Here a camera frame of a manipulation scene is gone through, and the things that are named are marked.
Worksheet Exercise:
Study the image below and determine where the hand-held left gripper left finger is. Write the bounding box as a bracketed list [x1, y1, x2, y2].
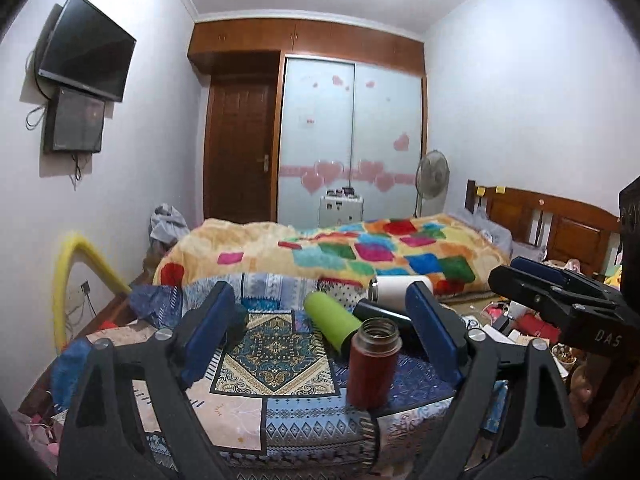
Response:
[57, 281, 237, 480]

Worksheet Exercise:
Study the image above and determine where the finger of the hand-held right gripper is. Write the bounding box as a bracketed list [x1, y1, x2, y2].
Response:
[509, 256, 608, 288]
[488, 265, 621, 317]

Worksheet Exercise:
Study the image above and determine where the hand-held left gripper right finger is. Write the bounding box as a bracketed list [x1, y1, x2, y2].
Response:
[405, 281, 587, 480]

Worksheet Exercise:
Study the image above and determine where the green cup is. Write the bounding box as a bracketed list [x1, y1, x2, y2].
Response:
[303, 291, 363, 359]

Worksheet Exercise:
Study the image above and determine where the black cup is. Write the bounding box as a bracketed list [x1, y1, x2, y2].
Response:
[352, 298, 416, 337]

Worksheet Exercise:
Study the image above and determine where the white cup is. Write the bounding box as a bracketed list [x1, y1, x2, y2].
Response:
[369, 275, 435, 306]

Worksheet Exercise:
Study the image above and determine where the red cup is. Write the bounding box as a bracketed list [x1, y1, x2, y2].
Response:
[346, 317, 403, 410]

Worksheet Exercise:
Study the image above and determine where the red box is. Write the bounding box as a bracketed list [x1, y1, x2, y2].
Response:
[517, 316, 562, 345]

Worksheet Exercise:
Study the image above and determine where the wooden bed headboard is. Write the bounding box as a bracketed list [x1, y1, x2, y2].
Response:
[465, 179, 624, 281]

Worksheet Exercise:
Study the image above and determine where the grey pillow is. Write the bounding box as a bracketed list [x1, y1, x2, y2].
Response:
[449, 209, 515, 258]

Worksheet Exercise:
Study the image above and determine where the brown stuffed toy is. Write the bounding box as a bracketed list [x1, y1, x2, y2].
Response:
[569, 364, 598, 428]

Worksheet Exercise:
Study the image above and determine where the blue patterned bed sheet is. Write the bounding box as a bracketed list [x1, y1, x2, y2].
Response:
[50, 272, 511, 480]

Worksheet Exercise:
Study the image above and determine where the pile of grey clothes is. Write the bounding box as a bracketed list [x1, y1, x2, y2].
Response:
[148, 203, 191, 249]

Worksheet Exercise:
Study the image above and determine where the colourful patchwork blanket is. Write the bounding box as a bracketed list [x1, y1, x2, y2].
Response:
[152, 214, 512, 297]

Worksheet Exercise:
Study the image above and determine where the standing fan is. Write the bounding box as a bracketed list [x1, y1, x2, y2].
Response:
[414, 149, 450, 219]

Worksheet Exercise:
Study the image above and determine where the yellow foam tube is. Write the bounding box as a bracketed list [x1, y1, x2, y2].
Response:
[53, 231, 134, 354]

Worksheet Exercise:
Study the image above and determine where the small white cabinet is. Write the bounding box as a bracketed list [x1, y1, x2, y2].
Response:
[319, 187, 365, 229]

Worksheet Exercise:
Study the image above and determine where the brown wooden door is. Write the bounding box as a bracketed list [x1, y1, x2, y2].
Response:
[203, 76, 279, 225]

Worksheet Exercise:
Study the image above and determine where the wooden wardrobe with sliding doors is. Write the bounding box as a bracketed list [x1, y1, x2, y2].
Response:
[187, 17, 429, 227]

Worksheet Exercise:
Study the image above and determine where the wall-mounted black television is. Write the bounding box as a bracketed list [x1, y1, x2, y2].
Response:
[37, 0, 137, 104]

